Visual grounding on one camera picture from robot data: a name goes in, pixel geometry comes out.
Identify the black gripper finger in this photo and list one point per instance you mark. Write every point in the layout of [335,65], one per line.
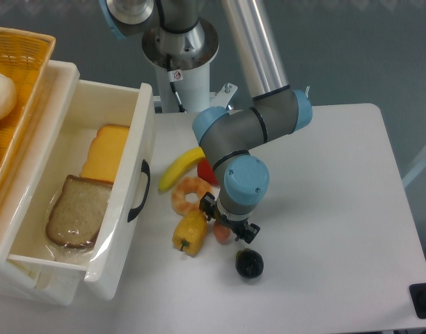
[207,205]
[246,232]

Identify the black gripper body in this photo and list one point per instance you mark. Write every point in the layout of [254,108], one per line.
[235,222]

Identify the brown egg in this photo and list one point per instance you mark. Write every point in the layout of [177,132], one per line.
[221,232]

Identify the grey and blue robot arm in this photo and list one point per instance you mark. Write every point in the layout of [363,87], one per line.
[227,138]

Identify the black round eggplant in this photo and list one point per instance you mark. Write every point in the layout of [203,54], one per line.
[249,263]

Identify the red bell pepper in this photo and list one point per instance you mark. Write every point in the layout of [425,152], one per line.
[206,173]

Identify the yellow bell pepper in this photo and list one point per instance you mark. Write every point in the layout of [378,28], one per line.
[190,233]

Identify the yellow banana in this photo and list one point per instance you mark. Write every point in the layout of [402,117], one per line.
[182,165]

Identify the white plastic drawer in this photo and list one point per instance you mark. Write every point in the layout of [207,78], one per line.
[93,106]

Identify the orange toast slice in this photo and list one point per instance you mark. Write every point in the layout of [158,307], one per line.
[105,153]

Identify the brown bread slice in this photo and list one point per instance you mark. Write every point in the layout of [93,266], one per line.
[76,217]

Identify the black device at table edge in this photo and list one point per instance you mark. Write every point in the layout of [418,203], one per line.
[418,296]

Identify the white plastic drawer cabinet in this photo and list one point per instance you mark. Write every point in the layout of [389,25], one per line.
[31,281]

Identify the white round bun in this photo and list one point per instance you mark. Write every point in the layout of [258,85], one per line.
[8,96]

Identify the yellow wicker basket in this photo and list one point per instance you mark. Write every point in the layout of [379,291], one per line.
[23,59]

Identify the black drawer handle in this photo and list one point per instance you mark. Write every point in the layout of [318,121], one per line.
[142,192]

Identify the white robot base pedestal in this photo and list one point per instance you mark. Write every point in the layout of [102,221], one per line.
[182,66]

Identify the white metal frame right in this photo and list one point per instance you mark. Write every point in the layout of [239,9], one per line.
[416,167]

